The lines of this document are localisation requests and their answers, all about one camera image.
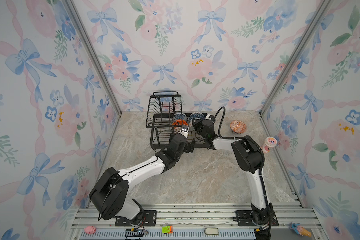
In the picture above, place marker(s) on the red patterned bowl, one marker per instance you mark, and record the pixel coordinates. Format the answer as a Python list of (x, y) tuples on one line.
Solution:
[(238, 127)]

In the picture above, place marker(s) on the black wire dish rack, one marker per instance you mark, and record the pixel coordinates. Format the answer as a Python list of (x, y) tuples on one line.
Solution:
[(165, 117)]

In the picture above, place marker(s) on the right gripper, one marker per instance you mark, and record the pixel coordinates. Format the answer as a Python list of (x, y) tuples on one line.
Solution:
[(198, 123)]

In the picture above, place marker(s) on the white small eraser block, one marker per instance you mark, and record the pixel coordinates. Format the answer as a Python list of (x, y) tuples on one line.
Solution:
[(211, 231)]

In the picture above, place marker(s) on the blue floral bowl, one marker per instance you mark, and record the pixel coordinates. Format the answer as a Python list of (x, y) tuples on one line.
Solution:
[(179, 116)]

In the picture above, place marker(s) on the ice cream cone toy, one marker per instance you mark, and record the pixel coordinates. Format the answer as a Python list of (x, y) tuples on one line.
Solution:
[(298, 229)]

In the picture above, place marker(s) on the orange plastic bowl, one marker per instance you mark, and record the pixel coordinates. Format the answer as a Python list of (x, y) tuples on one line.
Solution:
[(179, 123)]

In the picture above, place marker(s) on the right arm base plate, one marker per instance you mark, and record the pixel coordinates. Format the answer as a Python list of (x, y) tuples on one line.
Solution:
[(246, 218)]

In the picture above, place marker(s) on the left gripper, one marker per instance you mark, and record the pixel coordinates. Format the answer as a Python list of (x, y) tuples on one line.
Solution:
[(189, 146)]

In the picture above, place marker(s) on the blue triangle pattern bowl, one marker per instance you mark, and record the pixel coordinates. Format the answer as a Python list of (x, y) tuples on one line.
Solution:
[(196, 116)]

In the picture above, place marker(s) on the aluminium corner post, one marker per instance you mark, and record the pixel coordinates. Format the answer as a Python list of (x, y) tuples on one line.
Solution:
[(317, 17), (82, 32)]

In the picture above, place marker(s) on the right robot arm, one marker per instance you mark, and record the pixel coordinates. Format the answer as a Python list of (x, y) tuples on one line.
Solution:
[(251, 160)]

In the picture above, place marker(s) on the aluminium corner post left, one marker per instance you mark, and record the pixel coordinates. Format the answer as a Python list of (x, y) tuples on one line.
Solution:
[(82, 32)]

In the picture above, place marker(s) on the pink toy pig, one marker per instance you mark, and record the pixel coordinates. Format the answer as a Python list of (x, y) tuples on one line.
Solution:
[(90, 230)]

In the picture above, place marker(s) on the aluminium front rail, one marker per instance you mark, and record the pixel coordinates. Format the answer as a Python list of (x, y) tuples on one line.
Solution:
[(190, 220)]

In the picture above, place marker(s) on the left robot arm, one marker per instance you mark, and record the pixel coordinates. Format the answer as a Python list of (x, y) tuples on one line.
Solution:
[(110, 192)]

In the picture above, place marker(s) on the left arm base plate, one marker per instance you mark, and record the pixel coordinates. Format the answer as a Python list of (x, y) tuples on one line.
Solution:
[(146, 218)]

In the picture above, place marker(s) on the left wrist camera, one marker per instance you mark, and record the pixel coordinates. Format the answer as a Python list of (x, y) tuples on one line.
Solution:
[(184, 130)]

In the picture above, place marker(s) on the green orange small block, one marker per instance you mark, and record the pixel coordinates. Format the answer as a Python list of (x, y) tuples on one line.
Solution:
[(167, 230)]

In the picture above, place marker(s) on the aluminium corner post right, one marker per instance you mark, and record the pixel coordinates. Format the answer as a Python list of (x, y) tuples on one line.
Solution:
[(317, 17)]

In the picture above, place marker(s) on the pink yogurt cup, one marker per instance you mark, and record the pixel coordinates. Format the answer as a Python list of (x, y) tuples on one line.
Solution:
[(269, 143)]

